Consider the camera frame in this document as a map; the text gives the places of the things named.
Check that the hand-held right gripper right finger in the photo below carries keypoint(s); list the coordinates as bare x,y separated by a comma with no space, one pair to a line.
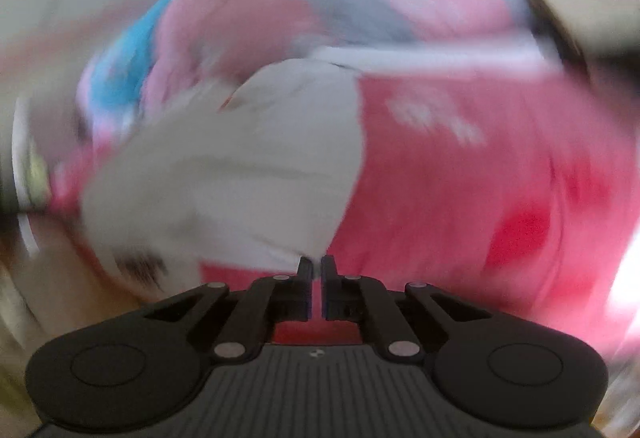
327,290

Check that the pink grey floral quilt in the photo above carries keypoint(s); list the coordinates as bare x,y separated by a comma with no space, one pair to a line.
240,18

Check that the pink floral bed blanket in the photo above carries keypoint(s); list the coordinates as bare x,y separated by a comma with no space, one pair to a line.
450,198

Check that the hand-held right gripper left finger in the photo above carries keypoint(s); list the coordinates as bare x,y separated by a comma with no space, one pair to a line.
306,288

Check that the white garment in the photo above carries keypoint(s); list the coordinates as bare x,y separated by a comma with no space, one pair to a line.
240,178

